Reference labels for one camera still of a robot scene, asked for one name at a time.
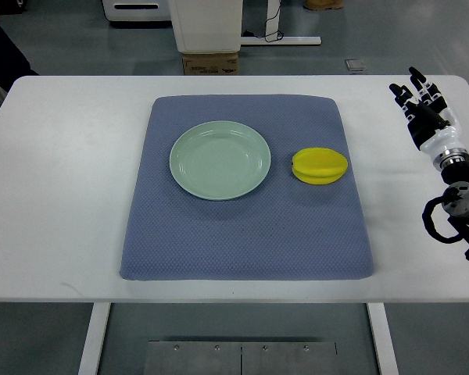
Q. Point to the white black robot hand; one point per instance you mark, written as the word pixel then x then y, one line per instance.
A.
pixel 432 124

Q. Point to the yellow starfruit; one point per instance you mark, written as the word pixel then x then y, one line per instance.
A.
pixel 319 166

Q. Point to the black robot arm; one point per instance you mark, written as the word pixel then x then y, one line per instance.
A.
pixel 454 201

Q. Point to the grey floor socket plate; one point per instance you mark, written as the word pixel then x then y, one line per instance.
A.
pixel 355 65

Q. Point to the light green plate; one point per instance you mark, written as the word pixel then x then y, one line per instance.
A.
pixel 220 160

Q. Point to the tan shoe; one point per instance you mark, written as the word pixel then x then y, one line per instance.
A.
pixel 321 5

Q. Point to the white desk leg base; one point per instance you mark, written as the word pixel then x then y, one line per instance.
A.
pixel 272 35

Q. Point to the blue textured mat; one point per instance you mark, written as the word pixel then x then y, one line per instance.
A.
pixel 283 230

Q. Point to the right white table leg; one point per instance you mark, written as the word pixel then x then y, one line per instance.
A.
pixel 384 350

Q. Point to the white table leg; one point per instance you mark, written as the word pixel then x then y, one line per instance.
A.
pixel 94 340
pixel 384 350

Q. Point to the cardboard box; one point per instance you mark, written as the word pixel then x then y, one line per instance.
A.
pixel 219 64

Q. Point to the white bin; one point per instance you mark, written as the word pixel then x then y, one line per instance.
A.
pixel 207 26

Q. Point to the white appliance with slot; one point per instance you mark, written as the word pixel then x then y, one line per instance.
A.
pixel 136 11

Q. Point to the left white table leg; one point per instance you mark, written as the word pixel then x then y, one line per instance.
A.
pixel 94 340

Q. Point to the person in dark clothes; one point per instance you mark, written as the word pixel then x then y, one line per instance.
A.
pixel 13 63

